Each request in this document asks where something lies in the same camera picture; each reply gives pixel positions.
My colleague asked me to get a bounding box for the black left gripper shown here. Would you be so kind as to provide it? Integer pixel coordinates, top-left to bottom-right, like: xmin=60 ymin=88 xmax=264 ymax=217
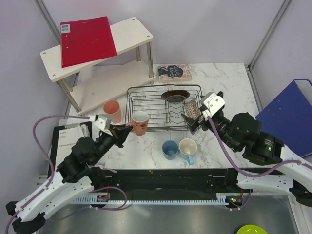
xmin=91 ymin=123 xmax=133 ymax=165

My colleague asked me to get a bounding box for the pink patterned ceramic mug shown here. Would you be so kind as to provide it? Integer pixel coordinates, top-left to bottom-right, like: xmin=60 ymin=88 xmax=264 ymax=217
xmin=126 ymin=111 xmax=149 ymax=136

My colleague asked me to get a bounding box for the light blue ceramic mug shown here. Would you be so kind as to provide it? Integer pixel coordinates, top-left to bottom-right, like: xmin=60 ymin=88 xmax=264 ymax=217
xmin=178 ymin=138 xmax=197 ymax=165

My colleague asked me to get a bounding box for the tall pink plastic cup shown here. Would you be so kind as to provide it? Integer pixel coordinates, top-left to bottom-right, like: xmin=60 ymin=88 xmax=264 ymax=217
xmin=103 ymin=100 xmax=122 ymax=124

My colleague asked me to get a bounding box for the small blue cup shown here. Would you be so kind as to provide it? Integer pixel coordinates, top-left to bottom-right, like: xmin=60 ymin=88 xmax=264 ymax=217
xmin=162 ymin=140 xmax=179 ymax=160

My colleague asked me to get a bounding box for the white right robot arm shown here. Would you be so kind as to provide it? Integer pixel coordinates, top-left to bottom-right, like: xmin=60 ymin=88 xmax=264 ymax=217
xmin=183 ymin=110 xmax=312 ymax=207

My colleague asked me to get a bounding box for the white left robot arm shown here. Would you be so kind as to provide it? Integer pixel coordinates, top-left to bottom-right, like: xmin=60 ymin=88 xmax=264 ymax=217
xmin=6 ymin=124 xmax=132 ymax=234

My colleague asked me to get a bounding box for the brown patterned ceramic bowl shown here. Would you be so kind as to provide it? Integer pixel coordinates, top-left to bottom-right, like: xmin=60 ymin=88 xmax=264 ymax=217
xmin=185 ymin=99 xmax=200 ymax=120

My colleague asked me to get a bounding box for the dark brown plate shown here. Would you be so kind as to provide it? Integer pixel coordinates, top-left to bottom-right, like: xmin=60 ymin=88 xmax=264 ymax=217
xmin=161 ymin=90 xmax=190 ymax=103

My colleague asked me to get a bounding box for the paperback book with dark cover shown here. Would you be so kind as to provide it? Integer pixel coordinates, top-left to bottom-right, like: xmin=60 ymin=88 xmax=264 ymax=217
xmin=158 ymin=64 xmax=192 ymax=83

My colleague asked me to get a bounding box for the black clipboard with paper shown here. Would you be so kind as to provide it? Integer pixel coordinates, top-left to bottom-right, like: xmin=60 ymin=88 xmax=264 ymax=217
xmin=50 ymin=121 xmax=92 ymax=168

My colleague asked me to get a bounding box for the white two-tier shelf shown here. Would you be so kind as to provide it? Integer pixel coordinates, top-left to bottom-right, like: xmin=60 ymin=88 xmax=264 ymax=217
xmin=40 ymin=17 xmax=155 ymax=115

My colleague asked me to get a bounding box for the red folder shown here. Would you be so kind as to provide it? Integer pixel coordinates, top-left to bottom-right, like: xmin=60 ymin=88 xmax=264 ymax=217
xmin=60 ymin=16 xmax=117 ymax=68

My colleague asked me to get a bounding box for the green plastic bowl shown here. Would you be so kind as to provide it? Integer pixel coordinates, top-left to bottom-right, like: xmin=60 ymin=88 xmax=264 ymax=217
xmin=236 ymin=224 xmax=268 ymax=234

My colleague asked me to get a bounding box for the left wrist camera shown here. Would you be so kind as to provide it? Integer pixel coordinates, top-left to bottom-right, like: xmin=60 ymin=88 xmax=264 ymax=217
xmin=89 ymin=114 xmax=112 ymax=136

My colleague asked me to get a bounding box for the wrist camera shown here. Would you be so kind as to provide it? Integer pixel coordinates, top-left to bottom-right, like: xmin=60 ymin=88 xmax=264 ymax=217
xmin=200 ymin=92 xmax=225 ymax=120
xmin=89 ymin=114 xmax=112 ymax=136

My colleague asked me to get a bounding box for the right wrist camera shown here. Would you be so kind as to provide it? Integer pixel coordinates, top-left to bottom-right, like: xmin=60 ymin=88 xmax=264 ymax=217
xmin=200 ymin=92 xmax=225 ymax=120

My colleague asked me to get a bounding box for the black wire dish rack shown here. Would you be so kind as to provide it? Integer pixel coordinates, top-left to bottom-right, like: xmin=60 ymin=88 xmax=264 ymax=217
xmin=124 ymin=84 xmax=202 ymax=132

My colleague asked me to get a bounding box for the white slotted cable duct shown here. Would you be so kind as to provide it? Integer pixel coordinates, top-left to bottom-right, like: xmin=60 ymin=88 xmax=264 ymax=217
xmin=70 ymin=194 xmax=244 ymax=207

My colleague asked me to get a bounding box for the blue ring binder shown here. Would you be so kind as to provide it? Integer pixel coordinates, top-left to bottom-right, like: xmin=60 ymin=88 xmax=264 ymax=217
xmin=256 ymin=79 xmax=312 ymax=157

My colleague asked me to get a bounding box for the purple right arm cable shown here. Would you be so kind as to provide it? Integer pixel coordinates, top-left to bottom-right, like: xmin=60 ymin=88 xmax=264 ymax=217
xmin=208 ymin=117 xmax=312 ymax=180

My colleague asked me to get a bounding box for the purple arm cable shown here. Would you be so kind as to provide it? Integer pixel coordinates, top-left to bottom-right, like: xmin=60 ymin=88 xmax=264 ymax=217
xmin=208 ymin=117 xmax=312 ymax=180
xmin=4 ymin=114 xmax=98 ymax=234

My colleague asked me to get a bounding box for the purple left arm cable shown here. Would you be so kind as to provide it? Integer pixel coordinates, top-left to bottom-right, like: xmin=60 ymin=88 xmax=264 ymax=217
xmin=4 ymin=114 xmax=98 ymax=234

